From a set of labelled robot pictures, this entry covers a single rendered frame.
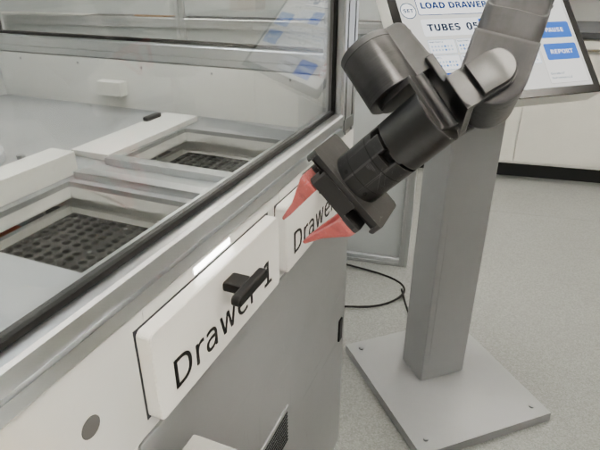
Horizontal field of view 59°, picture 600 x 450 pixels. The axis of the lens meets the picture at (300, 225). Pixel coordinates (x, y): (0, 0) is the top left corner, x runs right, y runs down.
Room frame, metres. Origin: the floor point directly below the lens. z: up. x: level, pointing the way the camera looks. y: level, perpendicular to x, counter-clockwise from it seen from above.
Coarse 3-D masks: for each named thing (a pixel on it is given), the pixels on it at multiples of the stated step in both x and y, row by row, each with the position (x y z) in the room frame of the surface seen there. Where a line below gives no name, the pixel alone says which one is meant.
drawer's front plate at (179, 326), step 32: (256, 224) 0.64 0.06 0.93; (224, 256) 0.55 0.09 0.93; (256, 256) 0.60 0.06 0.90; (192, 288) 0.48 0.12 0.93; (160, 320) 0.42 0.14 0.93; (192, 320) 0.46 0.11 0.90; (224, 320) 0.52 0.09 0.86; (160, 352) 0.41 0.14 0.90; (192, 352) 0.45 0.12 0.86; (160, 384) 0.40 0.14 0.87; (192, 384) 0.45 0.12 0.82; (160, 416) 0.40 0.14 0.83
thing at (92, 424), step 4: (92, 416) 0.34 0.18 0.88; (96, 416) 0.35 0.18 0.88; (88, 420) 0.34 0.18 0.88; (92, 420) 0.34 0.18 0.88; (96, 420) 0.35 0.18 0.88; (84, 424) 0.33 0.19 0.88; (88, 424) 0.34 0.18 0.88; (92, 424) 0.34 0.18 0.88; (96, 424) 0.34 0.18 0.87; (84, 428) 0.33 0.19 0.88; (88, 428) 0.34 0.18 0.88; (92, 428) 0.34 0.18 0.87; (96, 428) 0.34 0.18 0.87; (84, 432) 0.33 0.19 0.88; (88, 432) 0.34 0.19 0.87; (92, 432) 0.34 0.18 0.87; (84, 436) 0.33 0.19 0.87; (88, 436) 0.33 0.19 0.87; (92, 436) 0.34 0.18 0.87
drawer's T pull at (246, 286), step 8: (256, 272) 0.54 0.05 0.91; (264, 272) 0.54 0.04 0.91; (232, 280) 0.52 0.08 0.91; (240, 280) 0.52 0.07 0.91; (248, 280) 0.52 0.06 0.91; (256, 280) 0.52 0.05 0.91; (224, 288) 0.52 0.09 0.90; (232, 288) 0.51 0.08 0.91; (240, 288) 0.50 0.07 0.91; (248, 288) 0.51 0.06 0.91; (256, 288) 0.52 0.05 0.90; (232, 296) 0.49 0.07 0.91; (240, 296) 0.49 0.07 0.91; (248, 296) 0.50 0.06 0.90; (232, 304) 0.49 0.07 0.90; (240, 304) 0.48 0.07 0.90
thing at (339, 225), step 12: (312, 180) 0.49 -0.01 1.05; (324, 180) 0.48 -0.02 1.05; (324, 192) 0.48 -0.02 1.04; (336, 192) 0.48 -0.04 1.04; (336, 204) 0.48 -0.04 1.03; (348, 204) 0.47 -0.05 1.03; (336, 216) 0.53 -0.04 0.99; (348, 216) 0.48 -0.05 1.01; (324, 228) 0.50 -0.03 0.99; (336, 228) 0.48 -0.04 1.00; (348, 228) 0.47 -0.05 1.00; (360, 228) 0.48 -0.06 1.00; (312, 240) 0.51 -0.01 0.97
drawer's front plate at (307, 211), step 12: (288, 204) 0.70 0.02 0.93; (312, 204) 0.79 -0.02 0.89; (324, 204) 0.84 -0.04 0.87; (276, 216) 0.69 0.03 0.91; (288, 216) 0.70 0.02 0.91; (300, 216) 0.74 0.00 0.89; (312, 216) 0.79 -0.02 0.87; (324, 216) 0.84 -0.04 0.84; (288, 228) 0.70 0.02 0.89; (300, 228) 0.74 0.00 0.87; (288, 240) 0.70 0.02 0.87; (288, 252) 0.70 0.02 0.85; (300, 252) 0.74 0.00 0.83; (288, 264) 0.70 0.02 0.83
